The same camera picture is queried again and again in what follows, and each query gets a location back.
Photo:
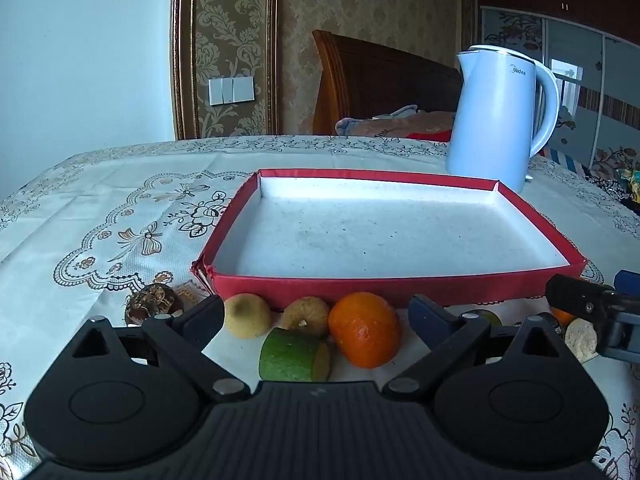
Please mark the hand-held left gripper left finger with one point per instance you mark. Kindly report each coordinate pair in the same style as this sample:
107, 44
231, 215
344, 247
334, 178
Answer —
202, 319

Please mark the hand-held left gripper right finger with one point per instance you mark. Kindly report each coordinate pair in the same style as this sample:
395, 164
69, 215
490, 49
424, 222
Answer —
425, 319

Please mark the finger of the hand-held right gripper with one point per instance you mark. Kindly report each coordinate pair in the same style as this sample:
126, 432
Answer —
575, 296
629, 280

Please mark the small orange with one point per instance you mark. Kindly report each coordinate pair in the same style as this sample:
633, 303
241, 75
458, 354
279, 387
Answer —
562, 316

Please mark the dark eggplant piece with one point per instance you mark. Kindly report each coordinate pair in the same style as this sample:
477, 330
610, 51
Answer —
582, 341

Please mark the small yellow potato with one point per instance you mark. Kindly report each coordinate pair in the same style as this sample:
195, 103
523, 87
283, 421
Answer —
247, 316
306, 312

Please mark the brown taro piece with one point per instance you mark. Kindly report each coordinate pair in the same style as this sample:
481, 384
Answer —
152, 302

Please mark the large orange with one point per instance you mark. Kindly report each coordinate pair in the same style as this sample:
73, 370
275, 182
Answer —
365, 330

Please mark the green tomato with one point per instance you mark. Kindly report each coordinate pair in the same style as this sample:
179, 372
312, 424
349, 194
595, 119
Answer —
489, 318

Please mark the green cucumber piece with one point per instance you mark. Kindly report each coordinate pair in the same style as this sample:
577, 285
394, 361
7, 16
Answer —
290, 360

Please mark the red cardboard tray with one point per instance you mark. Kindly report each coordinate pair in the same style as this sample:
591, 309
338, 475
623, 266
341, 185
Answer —
380, 230

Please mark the white floral tablecloth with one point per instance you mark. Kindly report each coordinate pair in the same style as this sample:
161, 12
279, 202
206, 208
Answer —
100, 200

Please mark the red cloth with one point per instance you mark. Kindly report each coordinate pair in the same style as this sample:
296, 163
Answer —
432, 136

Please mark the white electric kettle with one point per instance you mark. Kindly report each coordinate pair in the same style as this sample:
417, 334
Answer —
495, 115

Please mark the floral sliding wardrobe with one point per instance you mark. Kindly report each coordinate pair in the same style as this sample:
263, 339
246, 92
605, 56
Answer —
595, 85

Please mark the pink blanket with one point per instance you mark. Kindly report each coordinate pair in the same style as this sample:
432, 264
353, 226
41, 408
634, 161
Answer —
400, 122

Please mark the wooden chair with clothes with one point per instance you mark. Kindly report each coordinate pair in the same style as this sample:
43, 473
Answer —
380, 80

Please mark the white wall switch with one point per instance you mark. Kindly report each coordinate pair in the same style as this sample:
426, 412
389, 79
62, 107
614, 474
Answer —
231, 91

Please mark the gilded wall moulding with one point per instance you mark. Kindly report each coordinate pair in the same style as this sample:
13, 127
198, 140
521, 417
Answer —
186, 50

